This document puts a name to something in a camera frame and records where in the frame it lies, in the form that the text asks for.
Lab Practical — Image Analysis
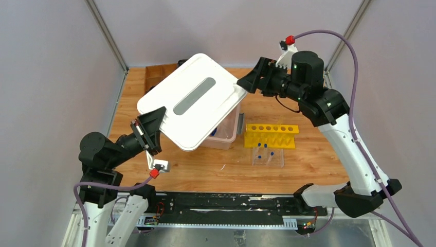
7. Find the clear well plate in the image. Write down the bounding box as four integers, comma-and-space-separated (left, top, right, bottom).
251, 146, 284, 168

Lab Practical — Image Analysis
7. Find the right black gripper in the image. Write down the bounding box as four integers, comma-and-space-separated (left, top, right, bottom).
236, 57, 305, 103

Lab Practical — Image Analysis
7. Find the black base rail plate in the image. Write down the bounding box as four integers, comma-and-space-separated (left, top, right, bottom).
136, 192, 328, 230

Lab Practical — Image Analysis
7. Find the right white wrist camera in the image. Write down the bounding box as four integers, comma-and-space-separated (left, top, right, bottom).
275, 40, 298, 69

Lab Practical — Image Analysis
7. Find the yellow test tube rack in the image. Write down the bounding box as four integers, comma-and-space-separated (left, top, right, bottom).
244, 123, 299, 149

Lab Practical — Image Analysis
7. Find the brown compartment tray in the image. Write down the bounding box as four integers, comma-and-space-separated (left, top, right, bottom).
144, 63, 177, 94

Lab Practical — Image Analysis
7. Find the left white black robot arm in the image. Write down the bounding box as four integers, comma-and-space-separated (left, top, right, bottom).
73, 107, 167, 246

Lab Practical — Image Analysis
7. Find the white plastic lid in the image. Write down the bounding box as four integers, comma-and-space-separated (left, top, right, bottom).
137, 54, 247, 151

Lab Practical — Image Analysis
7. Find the blue capped glass rod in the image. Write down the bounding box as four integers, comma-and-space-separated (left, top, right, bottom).
210, 128, 217, 136

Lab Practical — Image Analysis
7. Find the pink plastic bin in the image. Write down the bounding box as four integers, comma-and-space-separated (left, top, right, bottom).
200, 104, 244, 150

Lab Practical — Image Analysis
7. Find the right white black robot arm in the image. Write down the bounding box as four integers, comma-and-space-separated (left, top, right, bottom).
237, 51, 402, 218

